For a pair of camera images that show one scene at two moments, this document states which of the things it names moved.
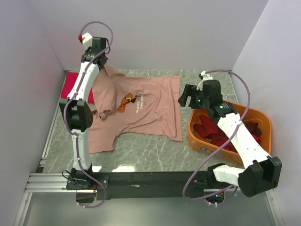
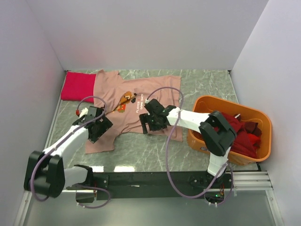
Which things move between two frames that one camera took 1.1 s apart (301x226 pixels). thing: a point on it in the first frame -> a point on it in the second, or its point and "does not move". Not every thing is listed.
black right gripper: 189,90 -> 146,118
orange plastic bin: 258,116 does not move
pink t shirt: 147,104 does not move
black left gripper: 88,51 -> 106,124
